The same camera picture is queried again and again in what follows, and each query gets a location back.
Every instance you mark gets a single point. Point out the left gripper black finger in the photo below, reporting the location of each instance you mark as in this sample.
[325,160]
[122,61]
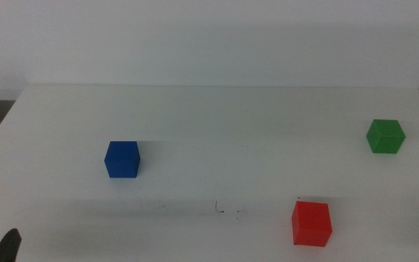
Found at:
[6,249]

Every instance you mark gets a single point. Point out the blue cube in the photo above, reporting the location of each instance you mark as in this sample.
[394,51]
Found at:
[122,160]

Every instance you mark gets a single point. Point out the red cube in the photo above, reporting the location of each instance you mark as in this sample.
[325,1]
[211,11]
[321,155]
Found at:
[311,225]

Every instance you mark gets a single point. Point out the green cube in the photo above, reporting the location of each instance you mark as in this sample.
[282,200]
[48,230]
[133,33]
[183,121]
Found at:
[386,137]

